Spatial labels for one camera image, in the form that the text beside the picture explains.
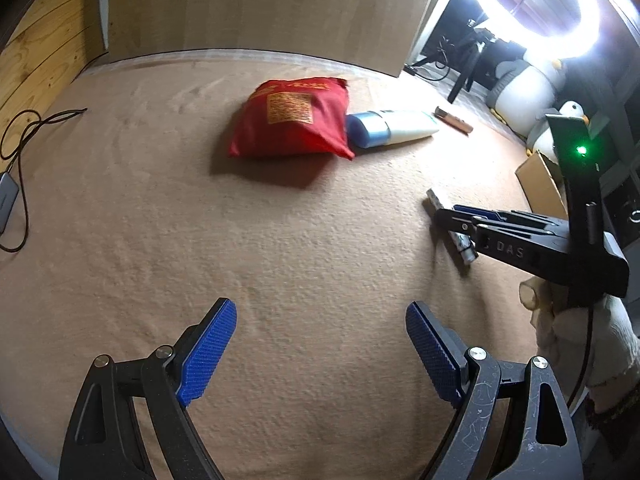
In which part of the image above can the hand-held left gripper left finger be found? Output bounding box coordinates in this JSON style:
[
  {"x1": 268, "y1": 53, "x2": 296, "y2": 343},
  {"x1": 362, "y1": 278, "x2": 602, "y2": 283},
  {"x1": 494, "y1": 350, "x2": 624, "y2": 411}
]
[{"x1": 59, "y1": 298, "x2": 237, "y2": 480}]

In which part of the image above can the white panel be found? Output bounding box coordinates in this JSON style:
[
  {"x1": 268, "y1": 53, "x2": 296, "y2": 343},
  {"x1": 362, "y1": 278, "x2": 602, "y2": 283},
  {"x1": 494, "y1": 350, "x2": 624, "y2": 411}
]
[{"x1": 402, "y1": 0, "x2": 466, "y2": 76}]

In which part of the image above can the wooden board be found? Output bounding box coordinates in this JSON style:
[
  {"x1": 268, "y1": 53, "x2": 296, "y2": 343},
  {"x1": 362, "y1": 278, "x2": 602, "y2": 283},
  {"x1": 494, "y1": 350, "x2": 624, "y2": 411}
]
[{"x1": 102, "y1": 0, "x2": 443, "y2": 78}]

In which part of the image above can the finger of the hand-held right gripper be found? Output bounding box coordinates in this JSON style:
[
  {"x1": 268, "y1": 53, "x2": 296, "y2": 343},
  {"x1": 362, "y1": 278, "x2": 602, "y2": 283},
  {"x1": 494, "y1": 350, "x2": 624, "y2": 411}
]
[
  {"x1": 434, "y1": 208, "x2": 481, "y2": 253},
  {"x1": 452, "y1": 204, "x2": 569, "y2": 235}
]

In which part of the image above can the dark bag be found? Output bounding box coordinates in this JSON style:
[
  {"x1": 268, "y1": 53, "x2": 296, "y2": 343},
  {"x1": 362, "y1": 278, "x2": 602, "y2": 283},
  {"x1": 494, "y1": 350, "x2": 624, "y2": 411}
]
[{"x1": 470, "y1": 35, "x2": 526, "y2": 91}]

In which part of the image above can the large penguin plush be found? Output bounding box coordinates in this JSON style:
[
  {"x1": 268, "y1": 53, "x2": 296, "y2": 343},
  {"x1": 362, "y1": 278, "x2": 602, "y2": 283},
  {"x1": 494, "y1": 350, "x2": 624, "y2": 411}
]
[{"x1": 487, "y1": 57, "x2": 566, "y2": 133}]

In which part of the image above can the white tube with blue cap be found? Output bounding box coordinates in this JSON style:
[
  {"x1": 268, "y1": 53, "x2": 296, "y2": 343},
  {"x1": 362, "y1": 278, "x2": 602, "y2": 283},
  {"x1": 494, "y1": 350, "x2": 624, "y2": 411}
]
[{"x1": 346, "y1": 109, "x2": 441, "y2": 150}]

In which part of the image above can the person's right forearm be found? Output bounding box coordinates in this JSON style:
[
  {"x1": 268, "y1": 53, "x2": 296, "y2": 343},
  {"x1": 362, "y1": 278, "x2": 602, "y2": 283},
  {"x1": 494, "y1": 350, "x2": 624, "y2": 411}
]
[{"x1": 582, "y1": 360, "x2": 640, "y2": 431}]

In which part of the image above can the person's right hand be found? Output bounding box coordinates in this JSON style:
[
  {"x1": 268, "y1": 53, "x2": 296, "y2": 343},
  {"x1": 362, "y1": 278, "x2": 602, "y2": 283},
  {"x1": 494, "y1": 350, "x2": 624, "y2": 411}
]
[{"x1": 519, "y1": 277, "x2": 640, "y2": 391}]

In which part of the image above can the red cloth bag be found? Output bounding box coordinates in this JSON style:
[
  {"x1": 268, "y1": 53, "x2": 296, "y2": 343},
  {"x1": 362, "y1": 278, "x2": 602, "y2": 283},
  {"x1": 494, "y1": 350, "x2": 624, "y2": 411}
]
[{"x1": 229, "y1": 77, "x2": 357, "y2": 161}]

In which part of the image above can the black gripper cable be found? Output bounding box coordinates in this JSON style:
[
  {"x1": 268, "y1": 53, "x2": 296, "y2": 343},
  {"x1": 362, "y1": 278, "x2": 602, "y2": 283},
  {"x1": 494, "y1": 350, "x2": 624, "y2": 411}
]
[{"x1": 565, "y1": 305, "x2": 596, "y2": 406}]

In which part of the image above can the small penguin plush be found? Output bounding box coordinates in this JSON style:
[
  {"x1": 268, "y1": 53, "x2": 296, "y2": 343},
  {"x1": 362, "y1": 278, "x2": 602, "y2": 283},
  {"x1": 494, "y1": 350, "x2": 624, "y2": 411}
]
[{"x1": 525, "y1": 101, "x2": 591, "y2": 158}]

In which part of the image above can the grey adapter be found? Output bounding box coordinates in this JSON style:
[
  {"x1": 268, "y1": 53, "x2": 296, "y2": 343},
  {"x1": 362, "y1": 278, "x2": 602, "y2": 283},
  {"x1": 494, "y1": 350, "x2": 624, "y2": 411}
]
[{"x1": 0, "y1": 172, "x2": 21, "y2": 236}]

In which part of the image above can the cardboard box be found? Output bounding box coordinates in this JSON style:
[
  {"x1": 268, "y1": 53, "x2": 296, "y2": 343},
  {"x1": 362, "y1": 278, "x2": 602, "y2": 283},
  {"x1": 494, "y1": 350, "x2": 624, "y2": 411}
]
[{"x1": 515, "y1": 151, "x2": 571, "y2": 220}]

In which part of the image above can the pink bottle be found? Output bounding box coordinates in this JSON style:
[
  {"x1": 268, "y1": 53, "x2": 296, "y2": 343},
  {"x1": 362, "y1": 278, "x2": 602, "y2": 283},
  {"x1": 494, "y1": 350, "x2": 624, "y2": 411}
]
[{"x1": 434, "y1": 106, "x2": 473, "y2": 136}]

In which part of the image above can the black tripod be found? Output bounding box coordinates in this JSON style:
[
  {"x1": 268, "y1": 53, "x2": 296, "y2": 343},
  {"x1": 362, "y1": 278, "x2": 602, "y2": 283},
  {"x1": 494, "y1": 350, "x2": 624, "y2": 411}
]
[{"x1": 447, "y1": 25, "x2": 491, "y2": 106}]

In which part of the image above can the ring light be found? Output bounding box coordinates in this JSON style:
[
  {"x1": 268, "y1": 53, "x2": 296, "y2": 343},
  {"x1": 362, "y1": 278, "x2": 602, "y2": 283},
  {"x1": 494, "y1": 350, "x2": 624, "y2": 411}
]
[{"x1": 460, "y1": 0, "x2": 618, "y2": 73}]

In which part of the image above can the patterned lighter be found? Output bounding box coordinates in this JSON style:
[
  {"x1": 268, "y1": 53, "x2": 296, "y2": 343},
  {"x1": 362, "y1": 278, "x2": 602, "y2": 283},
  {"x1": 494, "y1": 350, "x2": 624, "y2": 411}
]
[{"x1": 425, "y1": 187, "x2": 476, "y2": 265}]

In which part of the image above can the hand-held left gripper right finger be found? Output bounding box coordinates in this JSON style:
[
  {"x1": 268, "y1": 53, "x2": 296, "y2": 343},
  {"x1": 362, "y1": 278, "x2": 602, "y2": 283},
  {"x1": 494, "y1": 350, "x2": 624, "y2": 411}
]
[{"x1": 405, "y1": 301, "x2": 586, "y2": 480}]

